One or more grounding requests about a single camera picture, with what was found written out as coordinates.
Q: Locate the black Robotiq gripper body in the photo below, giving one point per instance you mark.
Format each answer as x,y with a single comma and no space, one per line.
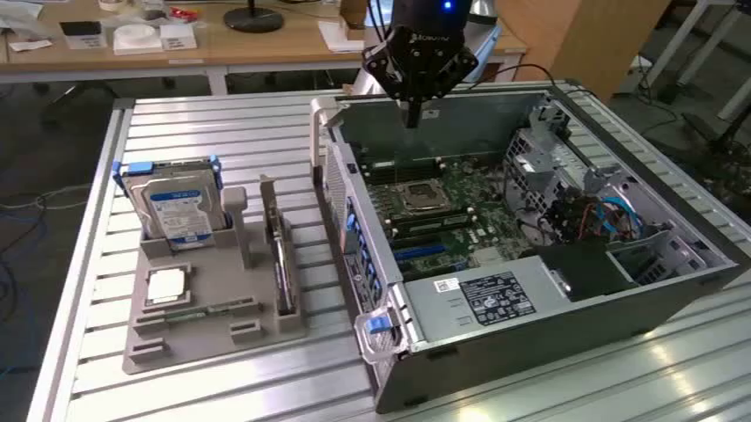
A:
428,44

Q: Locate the black Nvidia graphics card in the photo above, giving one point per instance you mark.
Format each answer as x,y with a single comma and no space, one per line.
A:
281,264

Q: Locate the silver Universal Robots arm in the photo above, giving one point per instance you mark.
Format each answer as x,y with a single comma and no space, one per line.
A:
369,81

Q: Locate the white booklet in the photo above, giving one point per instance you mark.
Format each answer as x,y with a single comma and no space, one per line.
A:
337,39

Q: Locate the white case sticker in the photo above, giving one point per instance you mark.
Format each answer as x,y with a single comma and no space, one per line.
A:
429,114

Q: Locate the brown cardboard box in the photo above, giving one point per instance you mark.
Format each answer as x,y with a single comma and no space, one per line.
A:
352,13

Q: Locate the wooden cabinet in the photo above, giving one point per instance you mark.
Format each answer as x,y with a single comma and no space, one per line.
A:
587,44

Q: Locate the black round lamp base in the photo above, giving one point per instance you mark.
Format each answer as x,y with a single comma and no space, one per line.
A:
253,21

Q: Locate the black RAM slot bank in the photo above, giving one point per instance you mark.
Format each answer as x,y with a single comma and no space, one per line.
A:
404,169
428,232

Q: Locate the silver perforated drive cage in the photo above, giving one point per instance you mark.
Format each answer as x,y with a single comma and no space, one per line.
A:
546,176

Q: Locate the white electrical box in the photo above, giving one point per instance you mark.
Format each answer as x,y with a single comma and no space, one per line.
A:
636,74

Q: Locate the silver CPU socket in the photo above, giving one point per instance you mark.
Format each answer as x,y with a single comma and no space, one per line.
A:
421,198

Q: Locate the plain white box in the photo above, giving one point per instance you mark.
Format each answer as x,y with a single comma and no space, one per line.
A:
176,41

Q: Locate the red small packet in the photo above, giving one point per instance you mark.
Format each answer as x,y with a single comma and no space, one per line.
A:
183,15

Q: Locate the green Dell motherboard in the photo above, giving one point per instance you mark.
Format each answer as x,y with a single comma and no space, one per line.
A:
499,233

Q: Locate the dark small object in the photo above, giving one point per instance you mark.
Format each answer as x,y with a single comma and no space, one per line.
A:
153,15

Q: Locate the white box with round hollow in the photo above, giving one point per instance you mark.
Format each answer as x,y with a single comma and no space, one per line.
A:
137,44

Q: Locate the blue expansion slot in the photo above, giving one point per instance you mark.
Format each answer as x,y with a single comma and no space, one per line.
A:
419,252

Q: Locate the black stand base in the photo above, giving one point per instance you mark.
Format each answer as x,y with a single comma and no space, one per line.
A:
700,125

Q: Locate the silver chipset heat sink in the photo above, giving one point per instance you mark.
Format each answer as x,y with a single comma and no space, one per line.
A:
487,257

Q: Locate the hard disk with blue caddy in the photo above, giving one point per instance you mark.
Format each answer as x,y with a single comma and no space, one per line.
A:
176,211

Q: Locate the beige tape roll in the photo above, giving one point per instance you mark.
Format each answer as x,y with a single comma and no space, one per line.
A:
108,5

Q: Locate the wooden desk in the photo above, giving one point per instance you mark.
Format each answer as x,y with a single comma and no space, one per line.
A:
88,57

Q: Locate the white box with black top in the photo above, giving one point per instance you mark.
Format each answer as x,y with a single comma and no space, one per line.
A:
84,39

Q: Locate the black office chair base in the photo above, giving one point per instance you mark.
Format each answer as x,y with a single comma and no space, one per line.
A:
76,94

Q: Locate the silver disk bay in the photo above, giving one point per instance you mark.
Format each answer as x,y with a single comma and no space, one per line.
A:
663,246

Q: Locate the grey parts rack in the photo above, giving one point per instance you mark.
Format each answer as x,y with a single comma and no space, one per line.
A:
223,285

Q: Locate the grey power supply unit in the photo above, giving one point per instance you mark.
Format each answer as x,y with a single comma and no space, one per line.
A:
433,316

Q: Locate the blue case latch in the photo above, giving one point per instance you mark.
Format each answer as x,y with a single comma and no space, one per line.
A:
376,327

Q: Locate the white paper label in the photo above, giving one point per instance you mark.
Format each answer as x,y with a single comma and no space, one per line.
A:
29,45

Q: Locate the silver CPU chip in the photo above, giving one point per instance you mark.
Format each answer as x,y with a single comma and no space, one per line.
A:
165,285

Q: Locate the clear plastic bag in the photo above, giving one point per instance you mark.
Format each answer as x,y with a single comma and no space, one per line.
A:
20,19

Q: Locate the grey open PC case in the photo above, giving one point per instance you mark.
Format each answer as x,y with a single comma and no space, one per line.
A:
528,351

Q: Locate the white desk frame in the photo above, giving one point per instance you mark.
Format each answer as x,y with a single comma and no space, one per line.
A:
734,103

